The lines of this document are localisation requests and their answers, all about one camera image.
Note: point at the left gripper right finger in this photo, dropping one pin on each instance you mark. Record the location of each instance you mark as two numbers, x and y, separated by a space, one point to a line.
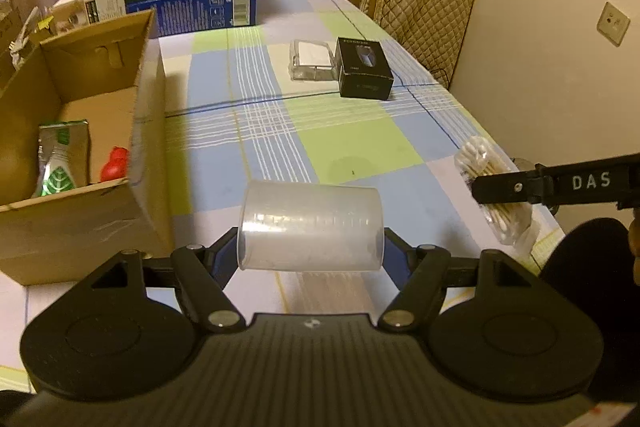
419 273

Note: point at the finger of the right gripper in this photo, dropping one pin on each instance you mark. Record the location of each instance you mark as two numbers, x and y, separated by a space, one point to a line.
507 188

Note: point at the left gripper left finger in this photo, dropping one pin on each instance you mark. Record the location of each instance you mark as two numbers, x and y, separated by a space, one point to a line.
202 273

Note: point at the cotton swab pack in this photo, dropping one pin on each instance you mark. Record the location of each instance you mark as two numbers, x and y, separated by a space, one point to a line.
513 224

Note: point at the clear plastic cup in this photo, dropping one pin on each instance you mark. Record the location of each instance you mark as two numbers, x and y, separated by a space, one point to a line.
305 227

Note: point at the red toy car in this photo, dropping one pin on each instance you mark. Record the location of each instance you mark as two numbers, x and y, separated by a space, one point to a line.
116 166

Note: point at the silver green tea bag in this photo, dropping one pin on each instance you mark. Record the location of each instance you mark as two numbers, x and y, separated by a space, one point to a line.
63 157

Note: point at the black small product box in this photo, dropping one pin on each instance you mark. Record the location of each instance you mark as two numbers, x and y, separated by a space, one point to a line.
362 69

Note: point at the checked tablecloth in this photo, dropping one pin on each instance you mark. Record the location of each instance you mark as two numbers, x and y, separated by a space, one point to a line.
233 114

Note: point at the quilted beige chair cover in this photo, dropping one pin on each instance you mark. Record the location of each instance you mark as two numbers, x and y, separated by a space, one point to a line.
432 31

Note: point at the brown cardboard box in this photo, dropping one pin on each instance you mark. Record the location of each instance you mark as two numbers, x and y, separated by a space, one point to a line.
110 74

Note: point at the clear plastic packet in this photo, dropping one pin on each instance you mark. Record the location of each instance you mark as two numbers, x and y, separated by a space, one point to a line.
311 61

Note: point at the blue flat box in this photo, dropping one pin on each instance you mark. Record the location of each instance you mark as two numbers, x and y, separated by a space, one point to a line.
177 17

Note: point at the white beige product box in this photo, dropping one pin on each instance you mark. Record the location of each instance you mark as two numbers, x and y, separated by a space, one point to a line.
71 14

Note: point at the round tin with clutter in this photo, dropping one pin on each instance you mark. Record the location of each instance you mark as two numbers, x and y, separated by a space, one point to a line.
18 37

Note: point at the lower wall socket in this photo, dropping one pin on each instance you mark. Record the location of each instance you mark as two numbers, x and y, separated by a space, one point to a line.
613 24

